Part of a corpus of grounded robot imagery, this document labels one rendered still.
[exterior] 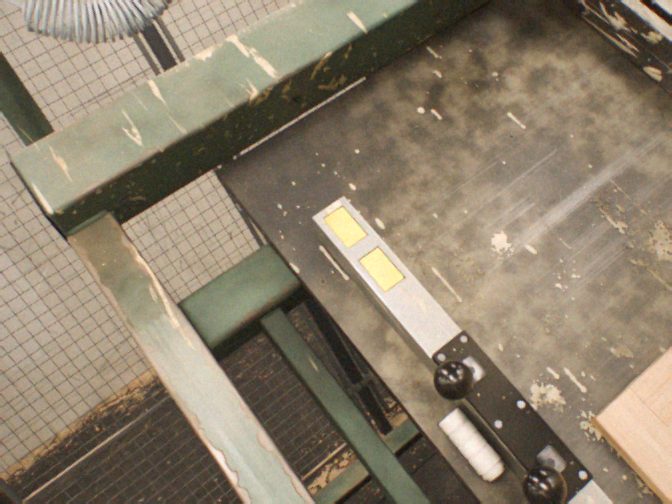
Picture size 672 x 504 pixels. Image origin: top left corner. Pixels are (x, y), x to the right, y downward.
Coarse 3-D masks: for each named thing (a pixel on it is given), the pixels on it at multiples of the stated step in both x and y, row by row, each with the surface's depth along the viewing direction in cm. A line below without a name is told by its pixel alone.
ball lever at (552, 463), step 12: (540, 456) 65; (552, 456) 64; (540, 468) 55; (552, 468) 55; (528, 480) 55; (540, 480) 54; (552, 480) 54; (564, 480) 55; (528, 492) 55; (540, 492) 54; (552, 492) 54; (564, 492) 54
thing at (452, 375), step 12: (456, 360) 59; (468, 360) 68; (444, 372) 58; (456, 372) 58; (468, 372) 58; (480, 372) 68; (444, 384) 58; (456, 384) 57; (468, 384) 58; (444, 396) 58; (456, 396) 58
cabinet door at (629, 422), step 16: (656, 368) 73; (640, 384) 72; (656, 384) 72; (624, 400) 71; (640, 400) 71; (656, 400) 71; (608, 416) 70; (624, 416) 70; (640, 416) 70; (656, 416) 71; (608, 432) 70; (624, 432) 70; (640, 432) 70; (656, 432) 70; (624, 448) 69; (640, 448) 69; (656, 448) 69; (640, 464) 68; (656, 464) 68; (656, 480) 68
